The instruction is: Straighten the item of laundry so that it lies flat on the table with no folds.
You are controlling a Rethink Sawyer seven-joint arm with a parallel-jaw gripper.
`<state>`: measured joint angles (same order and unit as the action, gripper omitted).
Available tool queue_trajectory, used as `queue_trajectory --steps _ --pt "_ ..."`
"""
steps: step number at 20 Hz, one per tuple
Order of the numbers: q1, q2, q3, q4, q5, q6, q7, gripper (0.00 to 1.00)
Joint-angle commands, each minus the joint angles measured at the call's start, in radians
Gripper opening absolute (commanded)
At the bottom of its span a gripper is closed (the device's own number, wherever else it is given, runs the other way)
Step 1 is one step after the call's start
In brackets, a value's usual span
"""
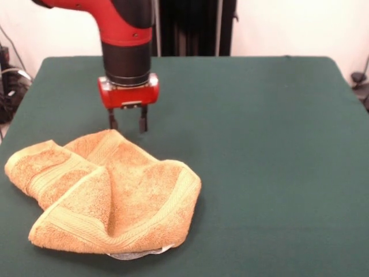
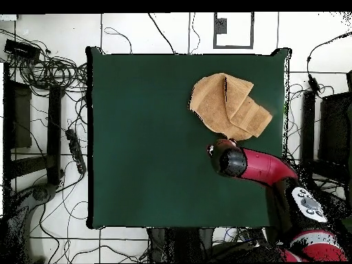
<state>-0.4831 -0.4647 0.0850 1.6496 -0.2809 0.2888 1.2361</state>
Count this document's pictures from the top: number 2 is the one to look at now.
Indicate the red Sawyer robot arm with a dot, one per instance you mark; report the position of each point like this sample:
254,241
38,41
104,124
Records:
264,167

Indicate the black power strip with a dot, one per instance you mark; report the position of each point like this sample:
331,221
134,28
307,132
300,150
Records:
75,150

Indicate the grey floor outlet box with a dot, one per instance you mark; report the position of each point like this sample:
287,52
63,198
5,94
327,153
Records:
221,26

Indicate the black metal stand frame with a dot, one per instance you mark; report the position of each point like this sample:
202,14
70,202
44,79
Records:
335,123
54,132

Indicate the grey wheeled base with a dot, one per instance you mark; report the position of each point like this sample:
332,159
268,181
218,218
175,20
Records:
41,194

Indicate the dark green table cloth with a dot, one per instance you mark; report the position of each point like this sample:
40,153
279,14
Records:
132,123

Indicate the black electronics box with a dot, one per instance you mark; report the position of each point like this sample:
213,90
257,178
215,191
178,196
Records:
20,49

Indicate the orange-tan terry towel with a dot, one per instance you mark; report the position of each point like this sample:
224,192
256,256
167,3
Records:
214,110

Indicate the grey floor hatch frame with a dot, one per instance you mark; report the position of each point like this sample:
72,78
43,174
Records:
233,47

